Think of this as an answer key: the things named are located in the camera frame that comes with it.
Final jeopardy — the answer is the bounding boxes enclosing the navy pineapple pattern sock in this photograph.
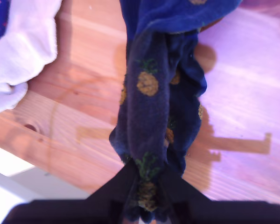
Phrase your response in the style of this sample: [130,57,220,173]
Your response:
[140,0,244,33]
[108,0,208,222]

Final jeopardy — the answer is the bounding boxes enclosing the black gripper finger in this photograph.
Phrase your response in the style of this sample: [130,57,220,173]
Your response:
[86,160,139,224]
[160,174,213,224]

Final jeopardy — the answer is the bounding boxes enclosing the cream white sock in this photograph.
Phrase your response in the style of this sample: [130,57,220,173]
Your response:
[0,0,62,117]

